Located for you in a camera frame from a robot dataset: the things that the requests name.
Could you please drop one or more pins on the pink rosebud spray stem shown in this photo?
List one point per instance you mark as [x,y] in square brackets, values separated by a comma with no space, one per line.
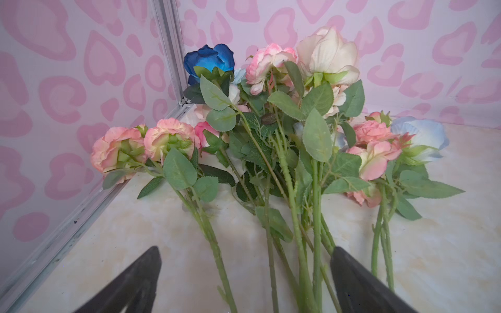
[379,148]

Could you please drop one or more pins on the aluminium frame corner post left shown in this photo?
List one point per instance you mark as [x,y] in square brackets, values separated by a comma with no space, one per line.
[71,70]

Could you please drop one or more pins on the cream white artificial rose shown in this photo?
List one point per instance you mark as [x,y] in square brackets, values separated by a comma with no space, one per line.
[328,64]

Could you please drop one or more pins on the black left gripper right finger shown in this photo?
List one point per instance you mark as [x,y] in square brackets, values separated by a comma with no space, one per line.
[359,291]

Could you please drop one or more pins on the peach rose stem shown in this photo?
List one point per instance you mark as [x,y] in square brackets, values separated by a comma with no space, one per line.
[203,129]

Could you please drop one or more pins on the dark blue artificial rose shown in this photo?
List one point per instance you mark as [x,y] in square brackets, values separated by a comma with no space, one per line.
[208,58]

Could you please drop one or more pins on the pink green carnation stem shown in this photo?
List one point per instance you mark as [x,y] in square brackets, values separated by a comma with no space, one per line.
[169,153]

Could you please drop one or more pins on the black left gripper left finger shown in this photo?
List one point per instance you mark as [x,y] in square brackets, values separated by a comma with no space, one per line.
[133,290]

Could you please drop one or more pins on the pale blue white rose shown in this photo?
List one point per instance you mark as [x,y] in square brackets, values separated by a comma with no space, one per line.
[421,142]

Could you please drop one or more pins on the pink carnation double stem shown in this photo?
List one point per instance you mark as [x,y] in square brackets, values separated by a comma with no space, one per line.
[269,80]

